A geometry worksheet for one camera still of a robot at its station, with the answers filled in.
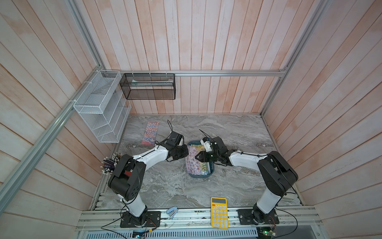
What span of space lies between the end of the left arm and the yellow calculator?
0.30 metres

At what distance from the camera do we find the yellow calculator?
2.39 feet

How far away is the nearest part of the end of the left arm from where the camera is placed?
69 centimetres
